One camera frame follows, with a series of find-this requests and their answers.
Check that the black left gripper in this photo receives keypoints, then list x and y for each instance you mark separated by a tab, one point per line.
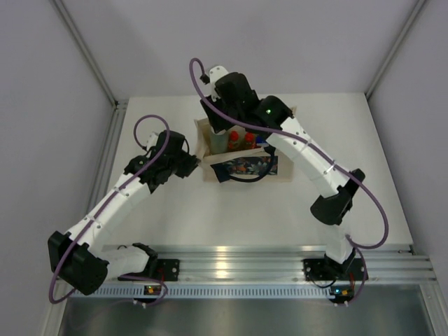
190	164

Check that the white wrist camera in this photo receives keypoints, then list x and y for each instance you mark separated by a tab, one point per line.
152	140
215	74

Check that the beige canvas tote bag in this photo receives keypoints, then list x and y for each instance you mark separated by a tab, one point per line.
242	163

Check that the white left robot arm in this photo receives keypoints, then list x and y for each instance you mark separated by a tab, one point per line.
78	256

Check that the yellow bottle red cap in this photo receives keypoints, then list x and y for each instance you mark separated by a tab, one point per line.
234	141
249	141

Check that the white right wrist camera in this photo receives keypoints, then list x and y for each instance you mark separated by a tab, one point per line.
215	74

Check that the left aluminium frame post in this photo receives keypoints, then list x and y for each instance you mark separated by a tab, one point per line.
68	21

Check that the aluminium frame post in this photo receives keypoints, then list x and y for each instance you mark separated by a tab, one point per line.
68	21
398	42

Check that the green pump bottle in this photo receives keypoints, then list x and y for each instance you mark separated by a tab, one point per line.
218	142

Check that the blue pump bottle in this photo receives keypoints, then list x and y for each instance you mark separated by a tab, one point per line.
260	142

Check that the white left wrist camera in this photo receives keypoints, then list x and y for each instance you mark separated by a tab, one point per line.
152	140

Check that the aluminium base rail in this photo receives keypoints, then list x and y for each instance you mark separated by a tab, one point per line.
238	265

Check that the white slotted cable duct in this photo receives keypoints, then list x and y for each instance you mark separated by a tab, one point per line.
201	291

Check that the right aluminium frame post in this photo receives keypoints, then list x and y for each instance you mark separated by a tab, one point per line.
398	42

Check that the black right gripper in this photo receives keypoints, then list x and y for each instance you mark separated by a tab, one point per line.
217	125

